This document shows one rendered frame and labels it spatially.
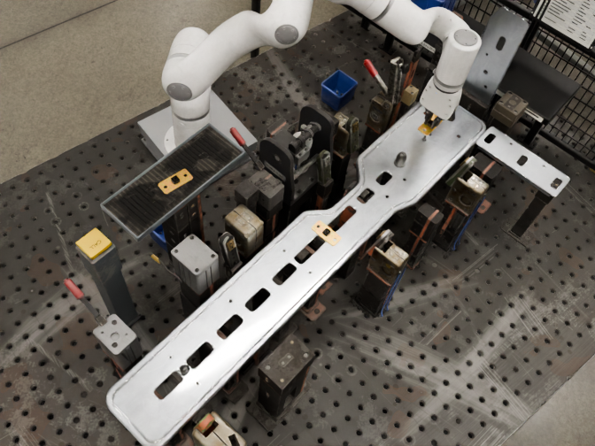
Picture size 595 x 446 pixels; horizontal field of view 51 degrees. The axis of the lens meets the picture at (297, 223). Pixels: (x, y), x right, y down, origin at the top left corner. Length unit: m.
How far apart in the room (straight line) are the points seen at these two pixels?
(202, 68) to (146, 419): 0.91
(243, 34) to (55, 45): 2.15
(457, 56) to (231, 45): 0.58
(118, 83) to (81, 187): 1.32
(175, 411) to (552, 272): 1.32
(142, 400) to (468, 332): 1.01
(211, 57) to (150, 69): 1.77
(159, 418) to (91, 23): 2.68
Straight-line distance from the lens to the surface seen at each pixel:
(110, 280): 1.67
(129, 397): 1.56
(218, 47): 1.73
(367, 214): 1.78
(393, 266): 1.68
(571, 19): 2.21
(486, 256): 2.17
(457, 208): 1.95
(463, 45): 1.67
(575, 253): 2.31
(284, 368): 1.53
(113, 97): 3.40
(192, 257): 1.56
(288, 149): 1.68
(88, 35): 3.73
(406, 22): 1.61
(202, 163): 1.64
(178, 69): 1.77
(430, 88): 1.81
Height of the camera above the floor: 2.49
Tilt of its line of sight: 59 degrees down
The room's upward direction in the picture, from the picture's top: 9 degrees clockwise
